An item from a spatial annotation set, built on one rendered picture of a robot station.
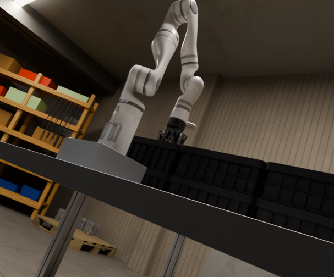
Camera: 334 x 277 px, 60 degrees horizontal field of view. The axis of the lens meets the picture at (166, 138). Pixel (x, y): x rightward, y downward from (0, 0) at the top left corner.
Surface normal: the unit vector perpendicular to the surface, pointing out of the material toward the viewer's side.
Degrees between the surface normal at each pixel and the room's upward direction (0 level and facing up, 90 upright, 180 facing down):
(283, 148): 90
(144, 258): 90
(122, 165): 90
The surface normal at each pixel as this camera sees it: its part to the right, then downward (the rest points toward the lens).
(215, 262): -0.49, -0.60
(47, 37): 0.74, 0.11
